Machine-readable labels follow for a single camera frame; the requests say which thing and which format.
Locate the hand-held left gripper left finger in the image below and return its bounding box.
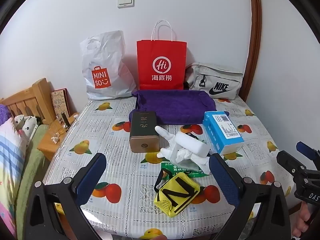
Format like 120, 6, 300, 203
25, 152, 108, 240

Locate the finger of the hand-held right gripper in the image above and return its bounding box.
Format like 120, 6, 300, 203
296, 142, 320, 163
276, 151, 310, 180

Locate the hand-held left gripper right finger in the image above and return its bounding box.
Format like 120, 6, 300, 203
209, 153, 293, 240

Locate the clear plastic bag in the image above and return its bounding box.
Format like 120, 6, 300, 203
175, 155, 211, 176

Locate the white small box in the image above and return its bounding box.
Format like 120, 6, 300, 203
175, 133, 211, 158

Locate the white tissue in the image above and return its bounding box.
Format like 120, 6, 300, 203
175, 149, 194, 164

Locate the dark green wipes packet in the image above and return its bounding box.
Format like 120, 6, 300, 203
161, 161, 210, 178

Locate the purple towel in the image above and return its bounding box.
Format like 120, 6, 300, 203
132, 89, 216, 125

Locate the person's right hand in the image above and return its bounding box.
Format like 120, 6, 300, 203
292, 202, 316, 238

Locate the fruit print tablecloth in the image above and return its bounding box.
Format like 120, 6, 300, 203
42, 97, 298, 240

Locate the blue tissue pack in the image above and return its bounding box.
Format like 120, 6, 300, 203
202, 110, 245, 155

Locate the wooden nightstand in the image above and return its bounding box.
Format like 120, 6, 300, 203
37, 112, 80, 162

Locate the green blanket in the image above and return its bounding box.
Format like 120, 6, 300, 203
15, 125, 50, 238

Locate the dark green tin box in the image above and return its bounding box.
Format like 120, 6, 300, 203
129, 110, 160, 153

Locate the white dotted plush toy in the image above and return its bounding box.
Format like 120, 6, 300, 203
14, 115, 42, 137

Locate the patterned book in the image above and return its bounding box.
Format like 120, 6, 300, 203
51, 88, 72, 117

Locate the striped pillow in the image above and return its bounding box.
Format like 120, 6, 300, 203
0, 117, 28, 230

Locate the wooden headboard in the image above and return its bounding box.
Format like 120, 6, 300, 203
0, 78, 59, 125

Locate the grey waist bag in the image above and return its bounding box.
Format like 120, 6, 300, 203
184, 62, 244, 100

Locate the purple plush toy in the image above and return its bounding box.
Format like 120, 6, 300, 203
0, 104, 12, 124

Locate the white plastic shopping bag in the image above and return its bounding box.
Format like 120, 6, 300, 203
80, 30, 137, 101

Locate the red paper bag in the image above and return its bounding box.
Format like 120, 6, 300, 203
136, 20, 187, 91

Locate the wooden door frame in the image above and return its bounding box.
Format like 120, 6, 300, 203
247, 0, 262, 103

